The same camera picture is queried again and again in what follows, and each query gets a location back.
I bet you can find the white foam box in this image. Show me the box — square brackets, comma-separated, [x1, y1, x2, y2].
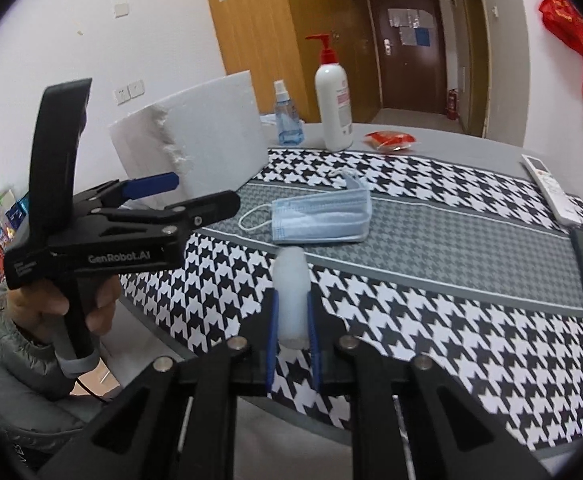
[108, 71, 267, 208]

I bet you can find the person's left hand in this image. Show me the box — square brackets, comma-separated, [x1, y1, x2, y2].
[6, 275, 122, 348]

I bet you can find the clear blue spray bottle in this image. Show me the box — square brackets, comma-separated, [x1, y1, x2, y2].
[273, 80, 305, 147]

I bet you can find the white red-pump lotion bottle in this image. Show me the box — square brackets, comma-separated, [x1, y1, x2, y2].
[305, 34, 355, 152]

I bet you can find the person's left forearm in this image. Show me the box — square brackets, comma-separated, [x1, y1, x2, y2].
[0, 290, 107, 461]

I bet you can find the wooden door frame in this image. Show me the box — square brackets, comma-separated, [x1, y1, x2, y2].
[441, 0, 490, 139]

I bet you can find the wooden wardrobe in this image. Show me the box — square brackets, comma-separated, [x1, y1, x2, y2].
[200, 0, 387, 126]

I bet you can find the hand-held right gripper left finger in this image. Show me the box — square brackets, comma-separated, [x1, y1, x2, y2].
[36, 290, 280, 480]

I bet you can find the blue face mask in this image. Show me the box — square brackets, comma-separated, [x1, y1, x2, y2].
[238, 169, 372, 246]

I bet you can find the white remote control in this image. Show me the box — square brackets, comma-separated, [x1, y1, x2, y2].
[521, 154, 581, 226]

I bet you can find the houndstooth tablecloth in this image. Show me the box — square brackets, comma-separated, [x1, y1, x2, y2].
[116, 146, 583, 448]

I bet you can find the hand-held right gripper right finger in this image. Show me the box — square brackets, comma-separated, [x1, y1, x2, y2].
[306, 290, 555, 480]

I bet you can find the white paper notice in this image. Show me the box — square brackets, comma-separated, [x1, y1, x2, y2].
[387, 7, 435, 29]

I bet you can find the red plastic packet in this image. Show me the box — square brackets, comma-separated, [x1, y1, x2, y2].
[364, 130, 416, 152]

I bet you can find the dark brown entrance door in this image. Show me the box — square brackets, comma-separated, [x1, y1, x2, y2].
[365, 0, 447, 113]

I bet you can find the translucent white plastic bottle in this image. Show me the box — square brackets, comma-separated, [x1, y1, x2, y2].
[274, 246, 308, 349]

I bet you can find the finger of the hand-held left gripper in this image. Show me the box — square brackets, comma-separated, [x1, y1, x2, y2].
[92, 190, 242, 242]
[74, 171, 180, 209]

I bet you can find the black cable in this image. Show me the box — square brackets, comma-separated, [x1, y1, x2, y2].
[78, 375, 118, 405]

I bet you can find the red plastic bag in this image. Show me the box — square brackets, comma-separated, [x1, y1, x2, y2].
[539, 0, 583, 113]

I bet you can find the shelf with colourful boxes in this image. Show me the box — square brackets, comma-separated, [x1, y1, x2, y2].
[0, 187, 30, 322]

